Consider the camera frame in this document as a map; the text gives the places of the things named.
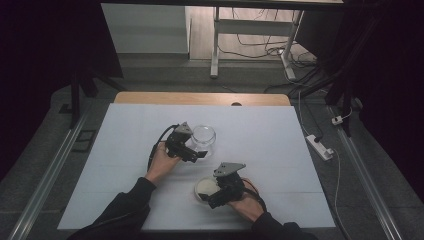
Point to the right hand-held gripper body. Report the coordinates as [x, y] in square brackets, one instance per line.
[228, 186]

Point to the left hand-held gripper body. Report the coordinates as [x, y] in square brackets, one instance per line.
[178, 145]

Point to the cream round jar lid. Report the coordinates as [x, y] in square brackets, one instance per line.
[206, 186]

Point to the clear glass jar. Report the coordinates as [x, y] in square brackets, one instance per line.
[204, 136]

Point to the person's left hand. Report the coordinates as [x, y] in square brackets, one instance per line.
[161, 165]

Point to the person's right hand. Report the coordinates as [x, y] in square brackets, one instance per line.
[248, 206]

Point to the wooden table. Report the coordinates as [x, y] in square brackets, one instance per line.
[200, 98]

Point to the white foam board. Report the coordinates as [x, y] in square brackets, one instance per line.
[266, 150]

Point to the white power strip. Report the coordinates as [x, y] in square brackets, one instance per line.
[319, 146]

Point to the black tripod stand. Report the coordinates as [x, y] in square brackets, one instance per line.
[346, 83]
[75, 96]

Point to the white cabinet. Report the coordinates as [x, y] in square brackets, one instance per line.
[146, 30]

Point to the small white adapter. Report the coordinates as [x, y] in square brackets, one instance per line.
[337, 120]

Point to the aluminium floor rail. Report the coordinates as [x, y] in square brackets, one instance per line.
[50, 176]
[366, 176]

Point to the white desk frame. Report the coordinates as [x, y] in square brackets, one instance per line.
[253, 27]

